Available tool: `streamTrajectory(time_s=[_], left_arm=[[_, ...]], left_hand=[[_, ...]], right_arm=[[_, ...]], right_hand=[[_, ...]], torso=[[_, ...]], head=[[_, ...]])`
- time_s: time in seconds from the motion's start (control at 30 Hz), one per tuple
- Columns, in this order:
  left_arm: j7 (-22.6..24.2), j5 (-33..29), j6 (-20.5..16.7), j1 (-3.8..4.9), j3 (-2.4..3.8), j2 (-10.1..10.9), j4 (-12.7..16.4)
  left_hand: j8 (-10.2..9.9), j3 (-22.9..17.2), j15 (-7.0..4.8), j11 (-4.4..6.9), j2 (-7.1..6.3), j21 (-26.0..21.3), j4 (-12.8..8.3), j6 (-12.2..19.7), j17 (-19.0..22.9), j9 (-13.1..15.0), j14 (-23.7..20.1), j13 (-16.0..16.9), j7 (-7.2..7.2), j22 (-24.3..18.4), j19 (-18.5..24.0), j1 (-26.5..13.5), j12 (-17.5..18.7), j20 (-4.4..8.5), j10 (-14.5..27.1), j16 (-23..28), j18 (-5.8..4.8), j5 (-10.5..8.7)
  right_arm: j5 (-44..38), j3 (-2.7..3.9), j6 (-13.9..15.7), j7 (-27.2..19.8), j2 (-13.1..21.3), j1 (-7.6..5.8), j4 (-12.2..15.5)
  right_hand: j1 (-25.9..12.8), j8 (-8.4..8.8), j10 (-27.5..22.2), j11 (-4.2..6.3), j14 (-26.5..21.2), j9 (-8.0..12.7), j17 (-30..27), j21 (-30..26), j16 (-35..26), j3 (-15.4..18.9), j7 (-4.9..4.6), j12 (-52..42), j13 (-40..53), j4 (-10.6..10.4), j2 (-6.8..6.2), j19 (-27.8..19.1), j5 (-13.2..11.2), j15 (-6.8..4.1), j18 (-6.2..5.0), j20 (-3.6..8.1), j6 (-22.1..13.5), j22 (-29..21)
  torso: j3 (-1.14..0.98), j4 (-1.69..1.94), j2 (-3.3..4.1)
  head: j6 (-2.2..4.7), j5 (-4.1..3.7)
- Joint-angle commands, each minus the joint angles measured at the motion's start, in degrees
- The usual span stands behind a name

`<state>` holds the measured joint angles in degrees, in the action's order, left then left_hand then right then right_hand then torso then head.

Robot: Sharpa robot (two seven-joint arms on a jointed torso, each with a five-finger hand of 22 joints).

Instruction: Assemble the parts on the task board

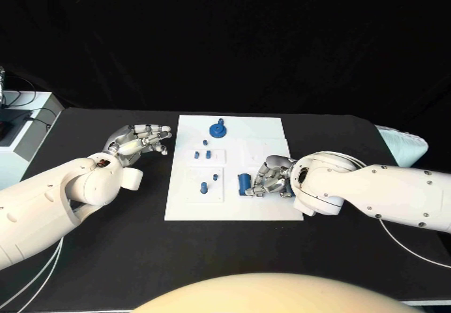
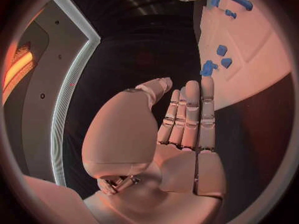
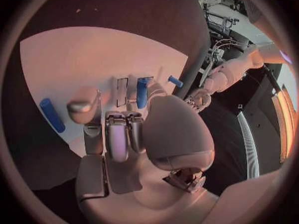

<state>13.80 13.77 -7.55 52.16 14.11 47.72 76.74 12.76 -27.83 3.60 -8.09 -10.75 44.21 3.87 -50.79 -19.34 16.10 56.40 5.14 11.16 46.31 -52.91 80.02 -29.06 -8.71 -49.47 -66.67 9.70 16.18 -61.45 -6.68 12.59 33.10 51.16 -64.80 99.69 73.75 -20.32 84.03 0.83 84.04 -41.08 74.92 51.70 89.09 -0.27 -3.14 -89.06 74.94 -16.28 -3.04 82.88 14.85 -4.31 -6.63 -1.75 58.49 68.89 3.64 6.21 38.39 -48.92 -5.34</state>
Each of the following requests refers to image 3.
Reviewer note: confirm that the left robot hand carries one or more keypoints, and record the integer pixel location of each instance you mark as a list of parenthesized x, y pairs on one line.
[(201, 98)]

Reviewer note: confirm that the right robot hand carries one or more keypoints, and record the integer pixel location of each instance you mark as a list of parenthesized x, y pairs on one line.
[(172, 127)]

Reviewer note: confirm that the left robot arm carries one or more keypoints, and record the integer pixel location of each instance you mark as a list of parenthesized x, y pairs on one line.
[(233, 69)]

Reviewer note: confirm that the white task board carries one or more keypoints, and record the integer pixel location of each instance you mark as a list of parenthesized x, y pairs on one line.
[(93, 56)]

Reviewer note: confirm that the short blue peg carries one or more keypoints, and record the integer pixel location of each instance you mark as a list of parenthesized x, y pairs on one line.
[(175, 81)]

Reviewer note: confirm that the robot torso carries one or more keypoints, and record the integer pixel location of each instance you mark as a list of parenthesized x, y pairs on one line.
[(222, 134)]

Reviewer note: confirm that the glowing light bar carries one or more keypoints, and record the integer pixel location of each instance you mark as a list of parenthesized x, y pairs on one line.
[(283, 125)]

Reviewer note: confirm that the workshop desk with equipment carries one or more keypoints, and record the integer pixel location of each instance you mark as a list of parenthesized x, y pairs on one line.
[(219, 9)]

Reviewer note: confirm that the long blue cylinder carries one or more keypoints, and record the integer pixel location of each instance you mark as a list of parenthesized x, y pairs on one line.
[(52, 115)]

